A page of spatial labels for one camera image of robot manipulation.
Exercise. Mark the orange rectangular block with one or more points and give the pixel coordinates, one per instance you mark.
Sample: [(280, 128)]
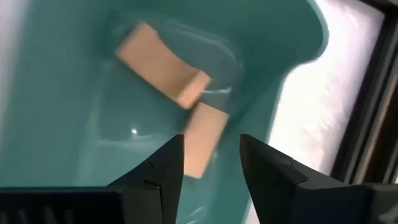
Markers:
[(158, 62)]

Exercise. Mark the teal plastic bin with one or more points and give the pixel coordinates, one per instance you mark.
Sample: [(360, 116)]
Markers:
[(62, 93)]

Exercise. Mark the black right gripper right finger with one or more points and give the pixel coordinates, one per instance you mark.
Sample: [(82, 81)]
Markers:
[(280, 193)]

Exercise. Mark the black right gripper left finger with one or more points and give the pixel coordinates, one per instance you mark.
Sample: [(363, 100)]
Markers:
[(155, 193)]

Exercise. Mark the small natural wood block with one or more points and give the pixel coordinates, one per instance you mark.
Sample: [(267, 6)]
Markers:
[(203, 137)]

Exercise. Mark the black table frame rail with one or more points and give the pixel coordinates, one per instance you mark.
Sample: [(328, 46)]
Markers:
[(370, 109)]

